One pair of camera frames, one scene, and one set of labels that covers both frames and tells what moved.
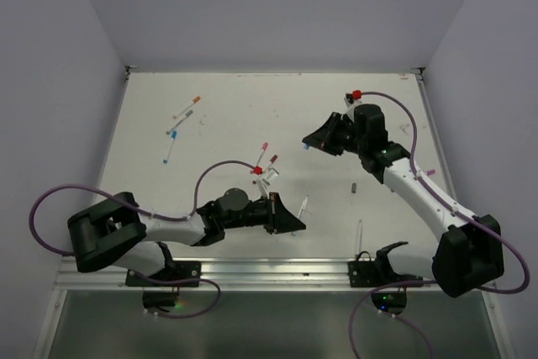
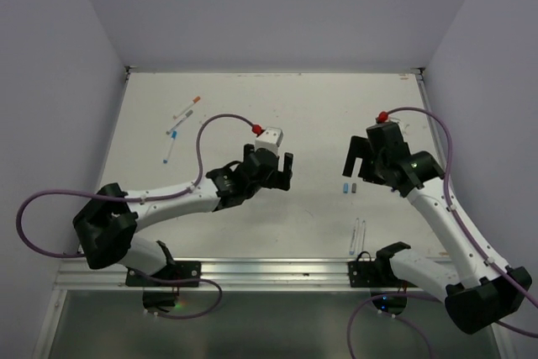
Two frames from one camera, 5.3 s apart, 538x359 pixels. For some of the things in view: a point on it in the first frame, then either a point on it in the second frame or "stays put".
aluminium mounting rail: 234,274 stays put
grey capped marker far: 178,122 stays put
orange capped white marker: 195,101 stays put
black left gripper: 282,220 → 278,178
